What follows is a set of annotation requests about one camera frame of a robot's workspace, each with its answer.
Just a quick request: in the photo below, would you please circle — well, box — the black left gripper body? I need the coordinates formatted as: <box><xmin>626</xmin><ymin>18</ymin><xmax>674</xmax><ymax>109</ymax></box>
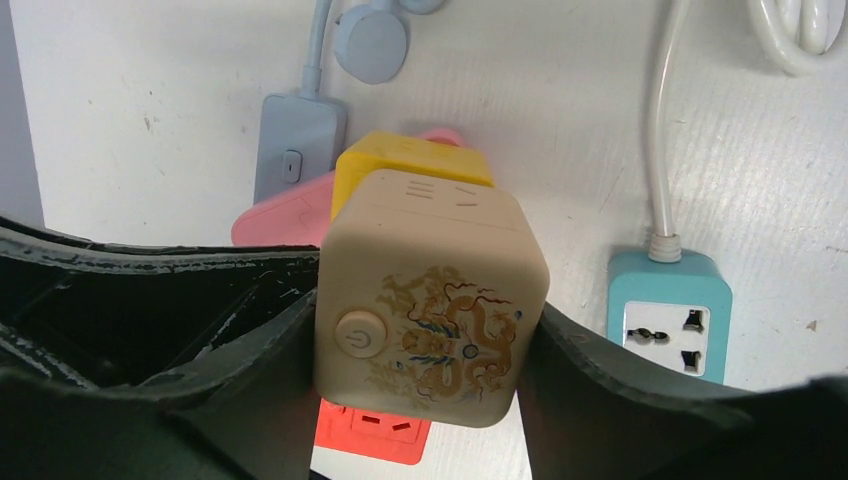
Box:
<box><xmin>1</xmin><ymin>218</ymin><xmax>319</xmax><ymax>388</ymax></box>

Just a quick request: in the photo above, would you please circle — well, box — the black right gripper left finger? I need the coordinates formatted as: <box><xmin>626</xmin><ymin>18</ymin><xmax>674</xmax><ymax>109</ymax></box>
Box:
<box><xmin>1</xmin><ymin>294</ymin><xmax>318</xmax><ymax>479</ymax></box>

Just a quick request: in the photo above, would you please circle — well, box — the yellow cube socket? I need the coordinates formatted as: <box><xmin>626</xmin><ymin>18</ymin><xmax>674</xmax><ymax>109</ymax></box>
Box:
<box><xmin>330</xmin><ymin>128</ymin><xmax>495</xmax><ymax>218</ymax></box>

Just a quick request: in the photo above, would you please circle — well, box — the white cable of teal strip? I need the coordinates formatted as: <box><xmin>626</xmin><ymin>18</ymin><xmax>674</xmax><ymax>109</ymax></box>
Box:
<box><xmin>645</xmin><ymin>0</ymin><xmax>848</xmax><ymax>265</ymax></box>

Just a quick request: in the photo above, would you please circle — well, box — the grey round plug adapter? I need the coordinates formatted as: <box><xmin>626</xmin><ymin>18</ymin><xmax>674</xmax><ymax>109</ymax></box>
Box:
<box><xmin>334</xmin><ymin>1</ymin><xmax>409</xmax><ymax>85</ymax></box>

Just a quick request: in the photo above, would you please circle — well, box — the teal power strip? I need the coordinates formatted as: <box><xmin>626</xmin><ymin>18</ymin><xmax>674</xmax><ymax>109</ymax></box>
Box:
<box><xmin>606</xmin><ymin>250</ymin><xmax>733</xmax><ymax>384</ymax></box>

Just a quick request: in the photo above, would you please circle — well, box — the red cube socket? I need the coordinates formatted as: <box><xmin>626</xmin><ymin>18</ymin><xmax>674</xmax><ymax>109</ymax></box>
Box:
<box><xmin>314</xmin><ymin>400</ymin><xmax>431</xmax><ymax>465</ymax></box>

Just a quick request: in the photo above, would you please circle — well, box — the pink triangular socket adapter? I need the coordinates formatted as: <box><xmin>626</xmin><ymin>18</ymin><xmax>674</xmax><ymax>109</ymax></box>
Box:
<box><xmin>231</xmin><ymin>169</ymin><xmax>436</xmax><ymax>247</ymax></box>

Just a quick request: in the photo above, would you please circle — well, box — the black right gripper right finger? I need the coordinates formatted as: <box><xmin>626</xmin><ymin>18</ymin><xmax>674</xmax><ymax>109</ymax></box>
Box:
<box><xmin>518</xmin><ymin>306</ymin><xmax>847</xmax><ymax>479</ymax></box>

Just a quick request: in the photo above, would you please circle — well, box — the light blue power strip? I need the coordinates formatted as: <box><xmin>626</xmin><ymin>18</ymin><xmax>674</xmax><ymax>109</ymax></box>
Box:
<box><xmin>253</xmin><ymin>94</ymin><xmax>347</xmax><ymax>204</ymax></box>

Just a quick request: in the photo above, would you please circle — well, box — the beige dragon cube socket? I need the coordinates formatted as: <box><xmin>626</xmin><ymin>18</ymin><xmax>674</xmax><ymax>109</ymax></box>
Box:
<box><xmin>314</xmin><ymin>169</ymin><xmax>550</xmax><ymax>428</ymax></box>

